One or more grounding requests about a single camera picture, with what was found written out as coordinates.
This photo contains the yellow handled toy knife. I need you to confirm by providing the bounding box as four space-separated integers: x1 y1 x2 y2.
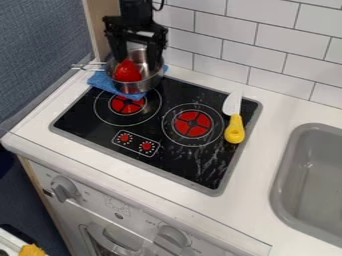
220 87 248 145

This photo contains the toy stove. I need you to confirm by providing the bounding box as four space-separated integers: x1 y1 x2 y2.
49 75 264 197

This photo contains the silver pot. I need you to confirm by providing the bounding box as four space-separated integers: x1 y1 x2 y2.
70 46 166 94

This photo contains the red toy strawberry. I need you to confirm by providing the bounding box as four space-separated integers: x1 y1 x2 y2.
112 58 145 83

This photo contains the blue cloth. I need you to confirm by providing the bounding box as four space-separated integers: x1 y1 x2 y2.
85 63 171 102

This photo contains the toy sink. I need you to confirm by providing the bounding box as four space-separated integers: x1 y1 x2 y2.
268 122 342 248

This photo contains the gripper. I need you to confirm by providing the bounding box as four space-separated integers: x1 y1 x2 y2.
101 15 170 66

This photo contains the yellow toy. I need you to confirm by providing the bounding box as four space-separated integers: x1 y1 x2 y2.
17 243 47 256

